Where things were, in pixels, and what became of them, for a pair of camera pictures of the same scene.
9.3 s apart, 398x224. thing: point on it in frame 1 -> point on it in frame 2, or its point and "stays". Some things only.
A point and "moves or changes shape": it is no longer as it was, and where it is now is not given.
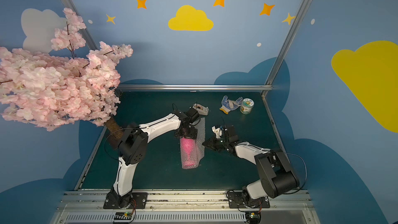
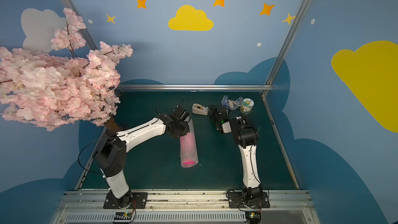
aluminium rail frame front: x=191 y=207 stays
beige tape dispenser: x=201 y=109 stays
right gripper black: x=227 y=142 -> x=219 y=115
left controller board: x=123 y=217 stays
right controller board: x=253 y=218 stays
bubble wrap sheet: x=193 y=150 moves or changes shape
